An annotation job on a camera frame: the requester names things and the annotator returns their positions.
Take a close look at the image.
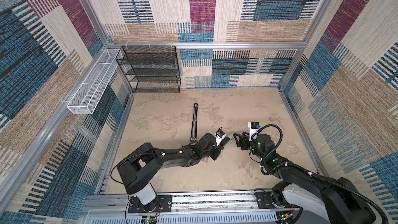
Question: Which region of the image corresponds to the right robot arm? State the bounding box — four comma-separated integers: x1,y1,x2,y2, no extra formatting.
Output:
234,132,384,224

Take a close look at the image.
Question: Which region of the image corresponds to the white mesh wall basket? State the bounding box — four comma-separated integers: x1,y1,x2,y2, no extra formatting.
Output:
67,49,119,115

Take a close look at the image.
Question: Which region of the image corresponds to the grey silver stapler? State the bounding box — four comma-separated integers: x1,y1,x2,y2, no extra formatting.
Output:
220,136,234,149

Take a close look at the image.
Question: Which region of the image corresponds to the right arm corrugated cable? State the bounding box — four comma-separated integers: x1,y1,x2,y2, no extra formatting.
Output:
253,124,389,224

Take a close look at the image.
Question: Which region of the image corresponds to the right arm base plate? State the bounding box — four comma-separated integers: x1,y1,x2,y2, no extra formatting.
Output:
253,189,301,209

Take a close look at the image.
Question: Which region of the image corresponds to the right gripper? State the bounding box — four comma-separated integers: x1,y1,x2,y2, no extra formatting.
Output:
233,132,265,161

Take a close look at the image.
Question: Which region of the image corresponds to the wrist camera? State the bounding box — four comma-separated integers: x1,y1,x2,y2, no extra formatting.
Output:
215,127,226,147
248,122,261,141

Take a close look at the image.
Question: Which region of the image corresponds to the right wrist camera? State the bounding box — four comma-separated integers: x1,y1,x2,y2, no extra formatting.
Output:
248,122,261,141

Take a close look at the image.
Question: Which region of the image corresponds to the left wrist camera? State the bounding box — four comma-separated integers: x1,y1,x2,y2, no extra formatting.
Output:
215,127,226,147

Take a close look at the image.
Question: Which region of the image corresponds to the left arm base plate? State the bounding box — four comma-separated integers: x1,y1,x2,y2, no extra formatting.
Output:
127,195,173,214

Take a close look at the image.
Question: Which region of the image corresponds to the grey staple tray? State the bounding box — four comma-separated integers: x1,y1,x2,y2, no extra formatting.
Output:
201,157,209,163

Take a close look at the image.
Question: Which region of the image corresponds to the black wire shelf rack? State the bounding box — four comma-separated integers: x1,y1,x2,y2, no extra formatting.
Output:
116,46,181,93

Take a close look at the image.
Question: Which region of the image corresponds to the aluminium front rail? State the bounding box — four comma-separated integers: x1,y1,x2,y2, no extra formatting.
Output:
77,189,352,224

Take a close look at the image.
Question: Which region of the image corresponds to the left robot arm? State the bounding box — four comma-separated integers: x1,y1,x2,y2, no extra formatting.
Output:
116,131,230,213

